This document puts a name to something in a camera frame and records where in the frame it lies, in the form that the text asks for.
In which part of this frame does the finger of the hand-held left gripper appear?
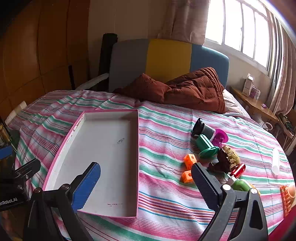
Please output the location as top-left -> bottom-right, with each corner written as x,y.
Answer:
14,159 -> 41,181

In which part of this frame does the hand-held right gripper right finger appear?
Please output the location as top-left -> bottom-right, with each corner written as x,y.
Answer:
191,162 -> 269,241

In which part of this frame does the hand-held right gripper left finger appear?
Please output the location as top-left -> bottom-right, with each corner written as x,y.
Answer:
23,162 -> 101,241

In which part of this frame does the orange cube block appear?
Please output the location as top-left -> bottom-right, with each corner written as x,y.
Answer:
184,153 -> 199,168
180,170 -> 193,183

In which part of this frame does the brown plastic toy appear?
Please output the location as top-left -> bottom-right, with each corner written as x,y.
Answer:
207,148 -> 233,173

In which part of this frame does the pink shallow tray box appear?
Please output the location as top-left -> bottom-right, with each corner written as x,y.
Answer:
43,109 -> 139,219

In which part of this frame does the red metallic cylinder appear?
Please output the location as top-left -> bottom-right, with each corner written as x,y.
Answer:
228,163 -> 246,179

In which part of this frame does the yellow engraved oval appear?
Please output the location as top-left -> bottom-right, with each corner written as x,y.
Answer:
222,145 -> 240,166

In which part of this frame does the green plastic stamp toy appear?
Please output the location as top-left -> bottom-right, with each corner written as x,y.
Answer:
196,134 -> 220,159

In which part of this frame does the purple plastic toy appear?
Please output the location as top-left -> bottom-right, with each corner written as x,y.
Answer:
211,129 -> 229,147

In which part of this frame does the black cylinder filter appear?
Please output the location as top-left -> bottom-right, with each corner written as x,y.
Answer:
191,118 -> 216,141

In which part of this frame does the green and white plastic toy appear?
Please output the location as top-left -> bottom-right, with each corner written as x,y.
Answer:
225,175 -> 260,193

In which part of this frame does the striped bedsheet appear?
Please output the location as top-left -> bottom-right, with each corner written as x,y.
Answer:
8,89 -> 296,241

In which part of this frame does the clear plastic tube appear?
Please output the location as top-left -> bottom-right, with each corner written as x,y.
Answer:
272,147 -> 281,175

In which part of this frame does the orange lattice toy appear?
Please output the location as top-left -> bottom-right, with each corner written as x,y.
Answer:
279,185 -> 296,214

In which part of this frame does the white pillow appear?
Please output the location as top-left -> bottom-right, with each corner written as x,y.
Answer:
223,89 -> 245,115

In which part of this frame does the wooden bedside table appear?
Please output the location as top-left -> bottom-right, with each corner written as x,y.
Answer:
230,86 -> 279,123

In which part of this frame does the brown quilt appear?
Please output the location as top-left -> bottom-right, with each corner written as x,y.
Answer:
113,67 -> 226,114

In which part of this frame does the white carton box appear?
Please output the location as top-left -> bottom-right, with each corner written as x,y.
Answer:
242,73 -> 255,96

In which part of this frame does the wooden wardrobe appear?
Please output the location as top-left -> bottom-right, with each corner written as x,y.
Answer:
0,0 -> 90,121

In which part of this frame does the beige patterned curtain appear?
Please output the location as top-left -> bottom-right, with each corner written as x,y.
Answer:
266,14 -> 296,116
157,0 -> 210,44

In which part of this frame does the grey yellow blue headboard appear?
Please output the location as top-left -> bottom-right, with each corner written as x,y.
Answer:
109,39 -> 229,93

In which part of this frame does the white bed side rail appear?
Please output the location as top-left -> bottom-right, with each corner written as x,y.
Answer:
5,101 -> 27,126

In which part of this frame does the window with white frame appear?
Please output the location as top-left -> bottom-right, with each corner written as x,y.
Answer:
205,0 -> 275,72

